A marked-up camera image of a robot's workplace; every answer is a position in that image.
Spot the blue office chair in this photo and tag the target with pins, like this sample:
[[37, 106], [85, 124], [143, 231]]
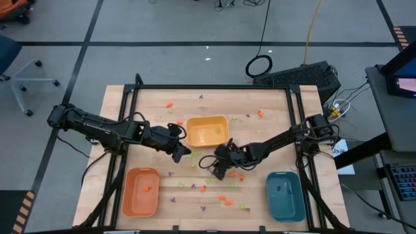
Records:
[[8, 52]]

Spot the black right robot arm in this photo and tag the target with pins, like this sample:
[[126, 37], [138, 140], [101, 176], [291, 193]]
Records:
[[279, 141]]

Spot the teal plastic bin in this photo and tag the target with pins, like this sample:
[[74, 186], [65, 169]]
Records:
[[286, 203]]

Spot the orange chair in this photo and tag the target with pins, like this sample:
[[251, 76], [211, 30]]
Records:
[[13, 8]]

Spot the grey desk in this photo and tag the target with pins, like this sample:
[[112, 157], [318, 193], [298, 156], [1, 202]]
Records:
[[393, 120]]

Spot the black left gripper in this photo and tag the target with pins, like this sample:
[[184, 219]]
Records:
[[161, 139]]

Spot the white metal bracket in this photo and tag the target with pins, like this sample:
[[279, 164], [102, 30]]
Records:
[[94, 140]]

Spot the black desk leg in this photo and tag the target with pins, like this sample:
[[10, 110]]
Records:
[[360, 151]]

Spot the black monitor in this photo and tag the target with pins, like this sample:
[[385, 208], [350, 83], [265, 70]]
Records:
[[401, 74]]

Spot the black orange striped floor mat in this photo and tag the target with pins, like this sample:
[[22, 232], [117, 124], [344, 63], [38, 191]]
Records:
[[19, 211], [403, 35]]

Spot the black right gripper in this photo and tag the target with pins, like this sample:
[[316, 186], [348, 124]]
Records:
[[232, 156]]

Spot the yellow plastic bin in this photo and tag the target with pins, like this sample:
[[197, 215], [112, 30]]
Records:
[[207, 130]]

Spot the backlit keyboard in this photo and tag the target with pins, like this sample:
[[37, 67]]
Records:
[[404, 180]]

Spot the white paper label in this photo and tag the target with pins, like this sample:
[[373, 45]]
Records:
[[341, 152]]

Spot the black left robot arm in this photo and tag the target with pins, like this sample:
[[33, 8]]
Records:
[[97, 126]]

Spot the grey keyboard shelf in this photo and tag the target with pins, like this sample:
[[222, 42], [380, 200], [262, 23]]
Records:
[[390, 211]]

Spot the orange plastic bin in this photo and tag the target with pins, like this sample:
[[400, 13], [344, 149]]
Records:
[[141, 201]]

